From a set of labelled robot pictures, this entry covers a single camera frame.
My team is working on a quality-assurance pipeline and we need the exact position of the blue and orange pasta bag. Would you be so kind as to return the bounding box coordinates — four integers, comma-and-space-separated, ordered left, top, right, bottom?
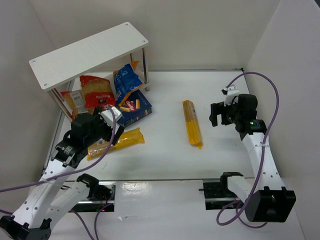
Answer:
113, 61, 144, 107

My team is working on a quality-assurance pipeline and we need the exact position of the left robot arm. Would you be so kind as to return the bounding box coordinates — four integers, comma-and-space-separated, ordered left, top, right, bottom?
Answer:
0, 106, 124, 240

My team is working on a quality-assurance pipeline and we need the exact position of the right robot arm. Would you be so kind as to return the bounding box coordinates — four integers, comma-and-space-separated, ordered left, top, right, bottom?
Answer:
209, 90, 296, 226

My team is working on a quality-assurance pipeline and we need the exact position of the red pasta bag with label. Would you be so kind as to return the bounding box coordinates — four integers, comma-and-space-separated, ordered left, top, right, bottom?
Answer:
61, 90, 88, 121

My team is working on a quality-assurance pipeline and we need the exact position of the red fusilli pasta bag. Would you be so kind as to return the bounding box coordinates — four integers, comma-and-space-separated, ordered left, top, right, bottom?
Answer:
79, 75, 116, 109

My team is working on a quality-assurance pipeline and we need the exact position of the white two-tier shelf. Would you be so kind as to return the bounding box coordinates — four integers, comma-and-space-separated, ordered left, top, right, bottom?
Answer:
29, 22, 150, 119

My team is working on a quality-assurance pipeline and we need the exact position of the yellow spaghetti packet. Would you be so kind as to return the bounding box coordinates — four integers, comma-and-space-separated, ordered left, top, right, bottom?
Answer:
87, 127, 145, 161
182, 100, 203, 150

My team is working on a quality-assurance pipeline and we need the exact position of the blue Barilla rigatoni box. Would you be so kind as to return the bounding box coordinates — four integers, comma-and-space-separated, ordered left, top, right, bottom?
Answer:
117, 90, 152, 128

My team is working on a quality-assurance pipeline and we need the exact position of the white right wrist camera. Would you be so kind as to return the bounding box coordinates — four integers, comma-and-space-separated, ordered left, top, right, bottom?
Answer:
221, 84, 240, 106

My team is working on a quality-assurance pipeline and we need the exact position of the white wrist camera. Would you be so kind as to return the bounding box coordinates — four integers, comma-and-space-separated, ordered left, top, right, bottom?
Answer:
100, 106, 122, 127
221, 84, 240, 106

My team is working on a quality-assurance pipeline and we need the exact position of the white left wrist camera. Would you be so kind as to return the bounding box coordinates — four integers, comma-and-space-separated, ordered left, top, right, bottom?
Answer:
100, 106, 122, 127

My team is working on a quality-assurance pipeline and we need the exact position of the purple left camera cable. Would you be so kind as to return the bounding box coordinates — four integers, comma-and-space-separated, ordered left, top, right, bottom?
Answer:
0, 106, 117, 240

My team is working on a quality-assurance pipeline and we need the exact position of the purple camera cable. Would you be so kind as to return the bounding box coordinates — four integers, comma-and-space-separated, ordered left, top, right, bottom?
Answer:
0, 106, 117, 240
216, 71, 280, 229

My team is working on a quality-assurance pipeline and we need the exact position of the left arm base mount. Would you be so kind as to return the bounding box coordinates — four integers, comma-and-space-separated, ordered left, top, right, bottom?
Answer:
72, 181, 116, 213

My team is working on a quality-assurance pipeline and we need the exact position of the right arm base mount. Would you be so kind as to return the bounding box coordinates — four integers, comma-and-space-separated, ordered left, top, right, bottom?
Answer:
198, 179, 240, 211

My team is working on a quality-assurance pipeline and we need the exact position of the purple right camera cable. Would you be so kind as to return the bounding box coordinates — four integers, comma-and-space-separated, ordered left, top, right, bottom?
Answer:
216, 71, 280, 229

